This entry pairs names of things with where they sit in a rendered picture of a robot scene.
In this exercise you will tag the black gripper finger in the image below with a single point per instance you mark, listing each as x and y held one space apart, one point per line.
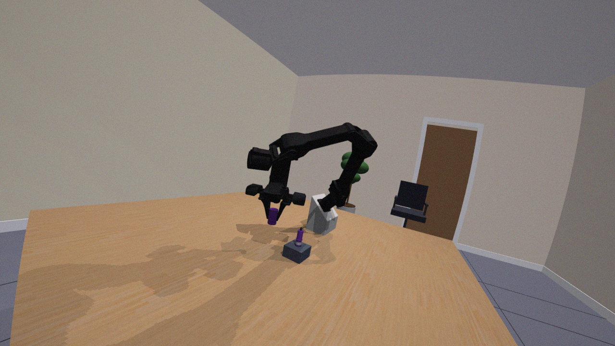
282 206
266 206

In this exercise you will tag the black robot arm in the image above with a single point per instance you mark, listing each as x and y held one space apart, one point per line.
296 145

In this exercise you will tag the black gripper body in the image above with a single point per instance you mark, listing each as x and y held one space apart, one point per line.
296 198

